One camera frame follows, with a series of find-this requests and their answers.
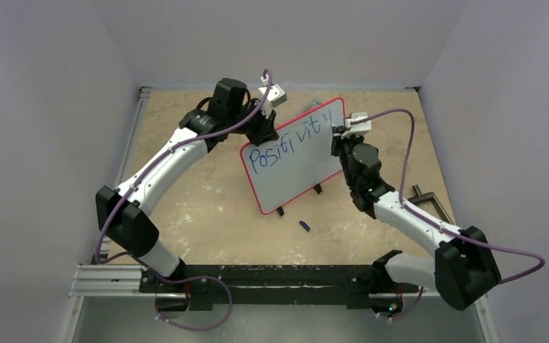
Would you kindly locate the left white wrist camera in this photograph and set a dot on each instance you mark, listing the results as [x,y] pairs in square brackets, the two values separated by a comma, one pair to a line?
[276,96]

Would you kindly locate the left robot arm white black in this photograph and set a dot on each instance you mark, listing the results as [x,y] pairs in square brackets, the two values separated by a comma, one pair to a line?
[124,211]

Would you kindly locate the red framed whiteboard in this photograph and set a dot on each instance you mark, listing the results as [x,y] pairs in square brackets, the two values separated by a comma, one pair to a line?
[280,171]

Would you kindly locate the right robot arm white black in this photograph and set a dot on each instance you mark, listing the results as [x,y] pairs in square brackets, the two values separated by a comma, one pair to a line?
[460,267]

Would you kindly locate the blue marker cap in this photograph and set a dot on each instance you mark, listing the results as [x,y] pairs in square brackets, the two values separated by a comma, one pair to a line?
[305,226]

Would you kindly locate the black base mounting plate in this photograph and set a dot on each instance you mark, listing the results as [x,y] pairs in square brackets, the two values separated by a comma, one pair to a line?
[351,286]

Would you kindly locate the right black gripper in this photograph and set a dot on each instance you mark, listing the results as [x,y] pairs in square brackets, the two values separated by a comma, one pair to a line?
[342,143]

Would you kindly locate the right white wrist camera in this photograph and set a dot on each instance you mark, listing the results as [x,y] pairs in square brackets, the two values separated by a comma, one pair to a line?
[356,124]

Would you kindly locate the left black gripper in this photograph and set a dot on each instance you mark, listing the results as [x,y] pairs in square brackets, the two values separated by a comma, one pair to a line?
[266,131]

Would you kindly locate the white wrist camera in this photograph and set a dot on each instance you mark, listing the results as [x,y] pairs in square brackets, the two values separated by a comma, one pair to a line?
[276,96]
[356,124]

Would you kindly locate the dark metal clamp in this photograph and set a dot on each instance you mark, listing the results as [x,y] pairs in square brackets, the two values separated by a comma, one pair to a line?
[431,198]

